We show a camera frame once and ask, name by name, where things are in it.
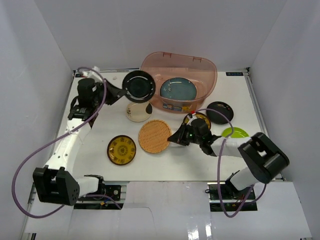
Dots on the pink translucent plastic bin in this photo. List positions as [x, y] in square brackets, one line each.
[163, 66]

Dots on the cream plate with black spot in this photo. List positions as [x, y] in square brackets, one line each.
[139, 112]

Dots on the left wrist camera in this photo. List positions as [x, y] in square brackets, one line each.
[91, 72]

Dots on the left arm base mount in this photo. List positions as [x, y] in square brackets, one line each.
[113, 198]

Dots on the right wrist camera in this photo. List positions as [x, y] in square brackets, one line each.
[191, 117]

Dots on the woven bamboo tray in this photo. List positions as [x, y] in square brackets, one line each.
[153, 136]

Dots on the blue-grey glazed plate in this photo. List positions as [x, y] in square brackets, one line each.
[178, 88]

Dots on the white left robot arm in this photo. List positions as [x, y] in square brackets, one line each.
[54, 182]

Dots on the yellow patterned plate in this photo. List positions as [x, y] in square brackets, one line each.
[121, 150]
[200, 116]

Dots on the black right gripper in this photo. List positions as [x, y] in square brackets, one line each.
[178, 137]

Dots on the lime green plate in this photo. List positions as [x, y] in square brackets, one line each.
[237, 132]

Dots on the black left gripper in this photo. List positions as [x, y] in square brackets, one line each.
[110, 92]

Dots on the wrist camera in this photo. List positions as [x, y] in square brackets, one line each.
[191, 117]
[91, 72]

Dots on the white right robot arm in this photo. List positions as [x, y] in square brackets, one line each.
[264, 160]

